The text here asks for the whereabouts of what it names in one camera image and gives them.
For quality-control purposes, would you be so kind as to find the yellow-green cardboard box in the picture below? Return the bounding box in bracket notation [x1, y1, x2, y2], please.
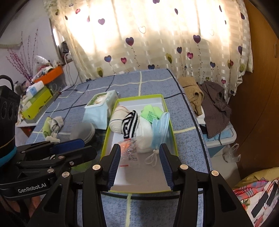
[22, 87, 52, 120]

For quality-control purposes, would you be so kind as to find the bright green sock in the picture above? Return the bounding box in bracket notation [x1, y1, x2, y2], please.
[140, 105, 163, 123]

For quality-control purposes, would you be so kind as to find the colourful plaid pillow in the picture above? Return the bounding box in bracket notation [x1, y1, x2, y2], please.
[233, 167, 278, 226]

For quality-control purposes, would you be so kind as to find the small clear plastic bag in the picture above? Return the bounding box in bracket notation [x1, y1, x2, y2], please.
[118, 138, 140, 167]

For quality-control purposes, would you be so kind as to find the striped shallow tray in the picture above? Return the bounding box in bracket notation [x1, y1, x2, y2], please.
[25, 93, 58, 123]

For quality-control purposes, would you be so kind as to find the blue plaid bed sheet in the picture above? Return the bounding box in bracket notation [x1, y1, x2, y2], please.
[26, 68, 212, 227]

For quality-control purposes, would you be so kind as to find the brown checked shirt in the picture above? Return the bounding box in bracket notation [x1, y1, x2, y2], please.
[199, 81, 232, 139]

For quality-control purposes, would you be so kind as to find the clear round lidded jar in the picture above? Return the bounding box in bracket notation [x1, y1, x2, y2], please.
[70, 122, 95, 144]

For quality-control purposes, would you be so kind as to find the white storage bin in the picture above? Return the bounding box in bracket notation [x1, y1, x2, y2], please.
[196, 114, 237, 157]

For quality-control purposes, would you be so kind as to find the black white striped sock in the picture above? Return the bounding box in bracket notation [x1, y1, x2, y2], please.
[122, 110, 139, 139]

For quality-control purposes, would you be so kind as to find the green edged white box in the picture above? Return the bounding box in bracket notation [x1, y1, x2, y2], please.
[101, 94, 178, 193]

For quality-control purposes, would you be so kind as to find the light blue wet wipes pack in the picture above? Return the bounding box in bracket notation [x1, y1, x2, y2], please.
[82, 90, 118, 130]

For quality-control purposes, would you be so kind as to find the white knitted sock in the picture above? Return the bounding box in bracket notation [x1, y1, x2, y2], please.
[136, 116, 153, 153]

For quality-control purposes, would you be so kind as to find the white sock bundle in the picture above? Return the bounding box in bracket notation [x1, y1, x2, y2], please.
[45, 132, 60, 143]

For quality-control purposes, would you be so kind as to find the heart pattern curtain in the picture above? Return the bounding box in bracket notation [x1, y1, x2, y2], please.
[43, 0, 254, 99]

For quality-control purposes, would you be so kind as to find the pink branch decoration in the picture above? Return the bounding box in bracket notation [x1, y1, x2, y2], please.
[6, 29, 38, 83]

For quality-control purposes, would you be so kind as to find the green rabbit sock roll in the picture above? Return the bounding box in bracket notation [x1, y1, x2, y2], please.
[43, 117, 52, 138]

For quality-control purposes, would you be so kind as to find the blue face mask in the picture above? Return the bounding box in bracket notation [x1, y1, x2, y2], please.
[145, 112, 170, 167]

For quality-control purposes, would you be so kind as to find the orange plastic basin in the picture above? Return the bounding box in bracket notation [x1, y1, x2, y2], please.
[34, 66, 63, 85]

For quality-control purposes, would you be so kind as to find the beige red-striped sock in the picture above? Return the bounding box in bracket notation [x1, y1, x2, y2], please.
[109, 105, 130, 134]

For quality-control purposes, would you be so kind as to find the tan knitted sweater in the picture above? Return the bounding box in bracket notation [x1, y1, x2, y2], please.
[178, 77, 204, 116]

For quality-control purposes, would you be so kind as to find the black cable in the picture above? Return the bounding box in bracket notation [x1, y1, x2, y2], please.
[59, 74, 80, 94]

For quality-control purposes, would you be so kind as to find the white blue tissue pack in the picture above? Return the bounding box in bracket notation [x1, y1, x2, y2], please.
[26, 81, 44, 97]

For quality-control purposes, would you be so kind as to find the white side table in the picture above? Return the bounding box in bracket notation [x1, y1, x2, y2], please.
[16, 121, 38, 128]

